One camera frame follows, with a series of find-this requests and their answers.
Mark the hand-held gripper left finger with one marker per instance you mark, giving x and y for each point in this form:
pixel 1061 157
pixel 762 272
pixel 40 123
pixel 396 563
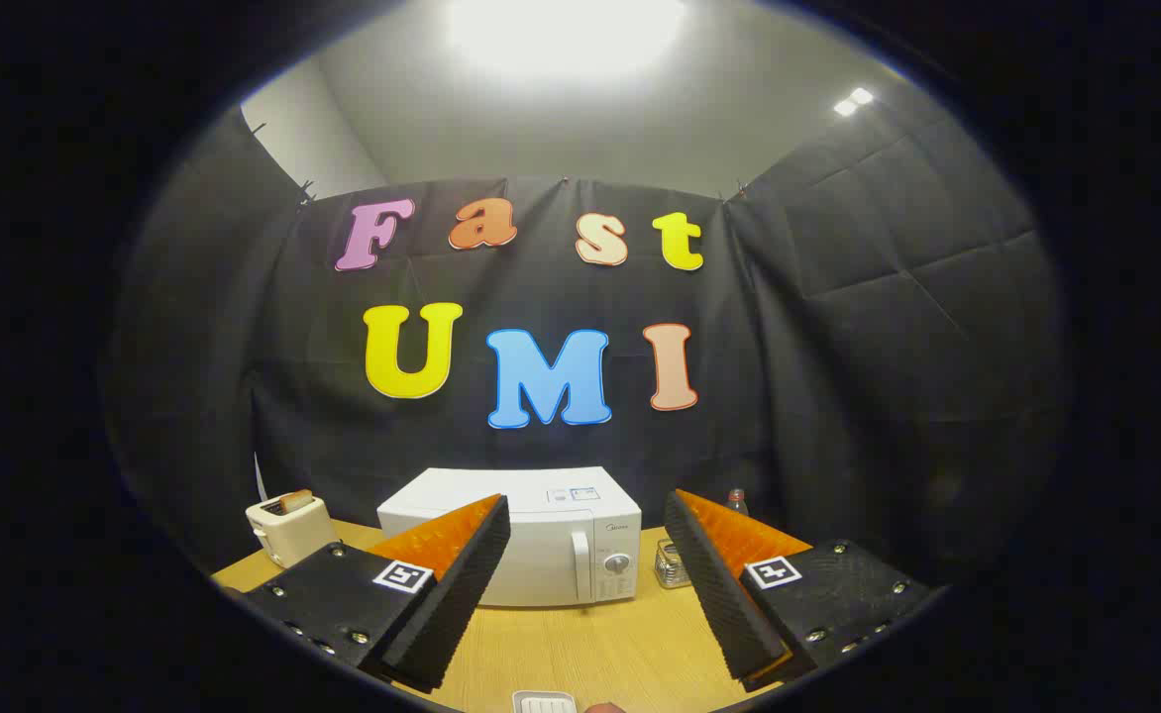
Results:
pixel 452 614

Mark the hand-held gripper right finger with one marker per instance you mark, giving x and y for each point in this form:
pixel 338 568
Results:
pixel 724 604

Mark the white toaster oven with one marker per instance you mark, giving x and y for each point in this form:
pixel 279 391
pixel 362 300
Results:
pixel 561 535

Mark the cream pop-up toaster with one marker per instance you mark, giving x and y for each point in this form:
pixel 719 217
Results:
pixel 293 535

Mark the clear plastic bottle red cap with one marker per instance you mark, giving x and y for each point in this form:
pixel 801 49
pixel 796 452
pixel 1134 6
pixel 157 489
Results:
pixel 736 503

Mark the white ribbed dish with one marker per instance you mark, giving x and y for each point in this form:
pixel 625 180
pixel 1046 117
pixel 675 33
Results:
pixel 544 703

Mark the toast slice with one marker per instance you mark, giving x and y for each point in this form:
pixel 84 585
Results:
pixel 296 501

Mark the small ceiling spot light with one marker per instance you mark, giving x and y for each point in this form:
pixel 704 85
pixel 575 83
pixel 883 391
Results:
pixel 853 101

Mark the large ceiling light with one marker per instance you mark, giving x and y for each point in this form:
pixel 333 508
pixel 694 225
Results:
pixel 566 35

